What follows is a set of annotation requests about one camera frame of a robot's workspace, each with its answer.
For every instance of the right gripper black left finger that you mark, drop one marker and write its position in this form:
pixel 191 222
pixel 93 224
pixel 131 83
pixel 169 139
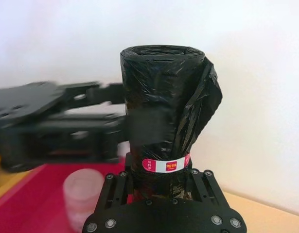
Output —
pixel 112 191

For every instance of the yellow plastic bin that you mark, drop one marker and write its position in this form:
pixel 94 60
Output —
pixel 8 182

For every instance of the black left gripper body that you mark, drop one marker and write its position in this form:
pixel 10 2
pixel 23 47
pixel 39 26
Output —
pixel 22 106

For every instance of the clear plastic jar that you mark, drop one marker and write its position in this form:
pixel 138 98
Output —
pixel 81 194

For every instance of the black garbage bag roll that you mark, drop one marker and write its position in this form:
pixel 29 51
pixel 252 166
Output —
pixel 163 97

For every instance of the red plastic bin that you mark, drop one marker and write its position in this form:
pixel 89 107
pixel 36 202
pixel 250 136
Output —
pixel 30 206

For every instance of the cream plastic tray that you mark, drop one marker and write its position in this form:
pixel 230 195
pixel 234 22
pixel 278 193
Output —
pixel 273 218

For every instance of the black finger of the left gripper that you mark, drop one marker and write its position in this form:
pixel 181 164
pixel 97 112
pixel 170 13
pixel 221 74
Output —
pixel 103 136
pixel 98 93

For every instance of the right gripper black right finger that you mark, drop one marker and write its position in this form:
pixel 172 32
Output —
pixel 205 189

